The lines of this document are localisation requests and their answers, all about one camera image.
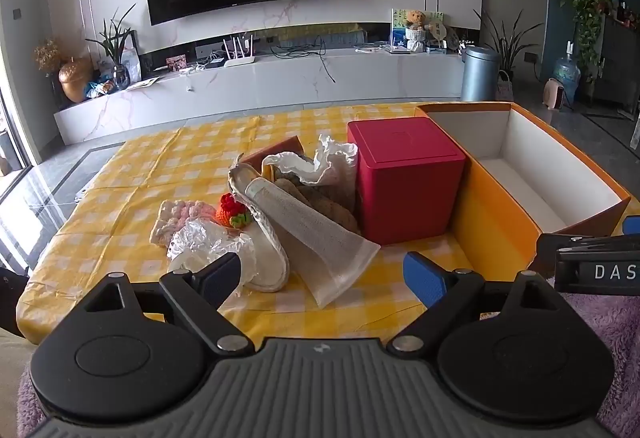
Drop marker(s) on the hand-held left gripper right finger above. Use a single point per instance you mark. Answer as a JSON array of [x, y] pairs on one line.
[[425, 277]]

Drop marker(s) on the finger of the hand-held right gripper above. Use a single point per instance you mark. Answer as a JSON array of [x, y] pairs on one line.
[[632, 224], [575, 240]]

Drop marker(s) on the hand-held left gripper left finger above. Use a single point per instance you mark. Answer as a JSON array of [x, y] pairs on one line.
[[220, 279]]

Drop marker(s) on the white plastic bag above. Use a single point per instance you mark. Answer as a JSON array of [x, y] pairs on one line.
[[205, 243]]

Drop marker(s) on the white disposable slipper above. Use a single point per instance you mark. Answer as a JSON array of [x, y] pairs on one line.
[[270, 263]]

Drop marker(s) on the crochet strawberry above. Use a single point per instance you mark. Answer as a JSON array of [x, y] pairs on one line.
[[231, 210]]

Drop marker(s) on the pink and white crochet piece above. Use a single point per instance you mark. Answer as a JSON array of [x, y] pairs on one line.
[[175, 218]]

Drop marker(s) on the orange cardboard box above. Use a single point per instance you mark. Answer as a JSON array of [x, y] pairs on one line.
[[500, 218]]

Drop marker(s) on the white mesh bag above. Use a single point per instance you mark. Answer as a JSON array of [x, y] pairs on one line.
[[325, 248]]

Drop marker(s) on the beige fuzzy cloth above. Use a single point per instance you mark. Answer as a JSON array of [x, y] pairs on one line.
[[335, 213]]

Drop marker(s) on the brown sponge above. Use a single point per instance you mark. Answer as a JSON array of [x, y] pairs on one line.
[[285, 149]]

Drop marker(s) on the white ruffled disposable cloth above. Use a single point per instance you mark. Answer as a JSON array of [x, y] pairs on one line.
[[330, 163]]

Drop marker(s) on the purple fuzzy blanket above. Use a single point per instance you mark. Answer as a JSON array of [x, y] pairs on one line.
[[610, 333]]

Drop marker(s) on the red square box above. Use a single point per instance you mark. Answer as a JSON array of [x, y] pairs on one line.
[[407, 178]]

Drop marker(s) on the yellow checkered tablecloth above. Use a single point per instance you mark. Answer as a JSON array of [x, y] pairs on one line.
[[150, 178]]

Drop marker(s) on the pink space heater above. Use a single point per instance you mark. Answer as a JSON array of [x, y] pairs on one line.
[[554, 94]]

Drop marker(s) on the dark grey cabinet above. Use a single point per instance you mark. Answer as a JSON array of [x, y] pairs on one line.
[[620, 63]]

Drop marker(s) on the blue water bottle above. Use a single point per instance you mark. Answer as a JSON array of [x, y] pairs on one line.
[[567, 71]]

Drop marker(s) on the woven basket bag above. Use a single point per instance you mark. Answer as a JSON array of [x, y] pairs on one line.
[[505, 89]]

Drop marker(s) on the grey metal trash can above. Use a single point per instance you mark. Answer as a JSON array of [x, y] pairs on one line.
[[479, 73]]

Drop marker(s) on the white marble television cabinet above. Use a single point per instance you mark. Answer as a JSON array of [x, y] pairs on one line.
[[275, 88]]

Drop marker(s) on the long-leaf potted plant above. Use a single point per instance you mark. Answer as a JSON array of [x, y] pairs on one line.
[[507, 43]]

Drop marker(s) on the black object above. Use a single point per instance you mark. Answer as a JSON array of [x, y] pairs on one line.
[[10, 298]]

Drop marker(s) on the trailing vine plant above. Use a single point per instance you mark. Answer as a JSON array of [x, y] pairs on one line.
[[590, 8]]

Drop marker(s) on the small pink photo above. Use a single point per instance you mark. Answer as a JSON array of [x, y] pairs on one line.
[[176, 63]]

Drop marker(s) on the white router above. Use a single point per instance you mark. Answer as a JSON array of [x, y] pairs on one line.
[[239, 58]]

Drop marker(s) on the gold acorn vase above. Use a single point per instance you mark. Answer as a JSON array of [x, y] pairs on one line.
[[75, 81]]

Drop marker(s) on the teddy bear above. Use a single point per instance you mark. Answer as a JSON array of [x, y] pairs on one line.
[[415, 26]]

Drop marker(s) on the green plant in glass vase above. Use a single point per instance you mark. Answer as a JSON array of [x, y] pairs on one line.
[[117, 48]]

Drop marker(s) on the dried flowers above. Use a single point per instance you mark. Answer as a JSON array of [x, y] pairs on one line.
[[47, 56]]

